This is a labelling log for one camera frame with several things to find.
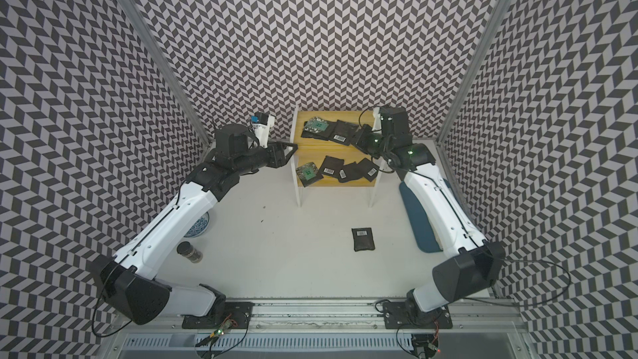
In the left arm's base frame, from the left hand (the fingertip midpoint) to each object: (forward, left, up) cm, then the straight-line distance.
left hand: (290, 148), depth 72 cm
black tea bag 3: (-14, -23, -33) cm, 43 cm away
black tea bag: (+5, -9, 0) cm, 11 cm away
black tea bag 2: (+7, -16, 0) cm, 17 cm away
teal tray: (-8, -46, -33) cm, 57 cm away
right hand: (+3, -18, 0) cm, 18 cm away
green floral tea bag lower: (+3, -4, -17) cm, 18 cm away
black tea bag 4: (+7, -12, -18) cm, 22 cm away
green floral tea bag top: (+9, -7, +1) cm, 12 cm away
